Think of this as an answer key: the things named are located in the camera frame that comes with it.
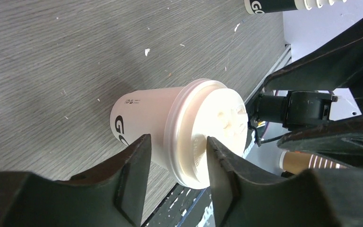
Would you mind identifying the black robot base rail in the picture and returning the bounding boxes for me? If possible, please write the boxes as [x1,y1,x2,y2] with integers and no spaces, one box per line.
[141,184,215,227]

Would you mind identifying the white paper coffee cup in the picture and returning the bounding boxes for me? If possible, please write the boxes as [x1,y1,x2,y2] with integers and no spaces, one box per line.
[110,87,183,169]

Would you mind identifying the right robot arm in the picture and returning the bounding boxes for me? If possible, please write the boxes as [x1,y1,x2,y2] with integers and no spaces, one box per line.
[246,18,363,173]

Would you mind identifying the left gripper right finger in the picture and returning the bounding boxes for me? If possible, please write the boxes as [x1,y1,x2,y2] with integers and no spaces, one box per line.
[207,137,363,227]

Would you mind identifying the white plastic cup lid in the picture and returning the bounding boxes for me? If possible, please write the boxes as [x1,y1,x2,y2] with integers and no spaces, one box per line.
[163,79,249,189]

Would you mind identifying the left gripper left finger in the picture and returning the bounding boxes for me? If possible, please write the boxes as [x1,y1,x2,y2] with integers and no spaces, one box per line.
[0,134,151,227]

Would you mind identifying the stack of white paper cups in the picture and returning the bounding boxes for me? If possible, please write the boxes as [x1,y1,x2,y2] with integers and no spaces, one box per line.
[244,0,346,15]

